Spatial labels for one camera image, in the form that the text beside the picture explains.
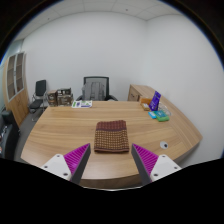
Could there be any clear plastic container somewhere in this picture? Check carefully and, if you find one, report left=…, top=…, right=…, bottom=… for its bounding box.
left=159, top=103, right=173, bottom=117

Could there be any purple upright box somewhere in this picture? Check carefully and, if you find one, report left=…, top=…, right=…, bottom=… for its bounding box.
left=148, top=90, right=162, bottom=112

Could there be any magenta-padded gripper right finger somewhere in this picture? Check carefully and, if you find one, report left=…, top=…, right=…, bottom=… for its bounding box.
left=130, top=143, right=183, bottom=186

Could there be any small green box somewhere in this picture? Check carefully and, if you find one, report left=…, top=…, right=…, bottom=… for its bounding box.
left=154, top=110, right=170, bottom=122

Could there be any orange box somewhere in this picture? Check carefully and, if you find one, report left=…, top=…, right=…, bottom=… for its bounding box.
left=139, top=96, right=154, bottom=105

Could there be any maroon and gold patterned towel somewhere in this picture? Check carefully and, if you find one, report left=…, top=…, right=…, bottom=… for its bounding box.
left=93, top=119, right=131, bottom=154

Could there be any dark printed cardboard box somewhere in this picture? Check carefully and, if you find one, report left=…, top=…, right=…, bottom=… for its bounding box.
left=56, top=87, right=73, bottom=96
left=56, top=94, right=74, bottom=107

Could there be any wooden side drawer cabinet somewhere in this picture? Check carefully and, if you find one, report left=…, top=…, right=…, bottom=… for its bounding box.
left=127, top=83, right=156, bottom=103

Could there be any grey backpack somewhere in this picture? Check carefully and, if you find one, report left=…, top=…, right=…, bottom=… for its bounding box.
left=81, top=81, right=106, bottom=102

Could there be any small brown cardboard box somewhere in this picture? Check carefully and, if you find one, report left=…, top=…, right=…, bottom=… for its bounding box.
left=47, top=90, right=58, bottom=107

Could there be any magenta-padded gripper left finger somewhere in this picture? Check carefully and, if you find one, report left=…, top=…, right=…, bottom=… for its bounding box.
left=40, top=142, right=92, bottom=185

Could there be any wooden cabinet with glass doors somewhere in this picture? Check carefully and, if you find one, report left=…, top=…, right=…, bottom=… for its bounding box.
left=2, top=50, right=31, bottom=127

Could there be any black mesh office chair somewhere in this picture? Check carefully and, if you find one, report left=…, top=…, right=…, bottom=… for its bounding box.
left=75, top=76, right=119, bottom=102

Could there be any black visitor chair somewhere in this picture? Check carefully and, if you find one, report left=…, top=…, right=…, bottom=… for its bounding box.
left=28, top=79, right=48, bottom=122

